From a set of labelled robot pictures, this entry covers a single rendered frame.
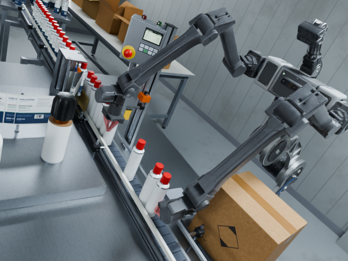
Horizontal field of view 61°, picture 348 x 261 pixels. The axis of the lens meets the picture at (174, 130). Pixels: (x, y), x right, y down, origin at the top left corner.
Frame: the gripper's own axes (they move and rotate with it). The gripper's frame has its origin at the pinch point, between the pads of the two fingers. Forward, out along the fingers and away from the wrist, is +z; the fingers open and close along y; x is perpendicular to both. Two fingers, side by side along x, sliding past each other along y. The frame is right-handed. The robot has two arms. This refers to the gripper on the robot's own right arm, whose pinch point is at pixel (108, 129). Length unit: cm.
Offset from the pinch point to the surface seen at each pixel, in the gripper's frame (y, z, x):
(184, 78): -142, 31, 164
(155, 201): 39.5, 5.1, 3.9
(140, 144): 18.7, -6.0, 4.6
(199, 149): -98, 101, 193
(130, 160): 18.2, 3.1, 3.4
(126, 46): -17.0, -33.2, 6.3
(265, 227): 71, -9, 25
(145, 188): 33.0, 4.6, 3.2
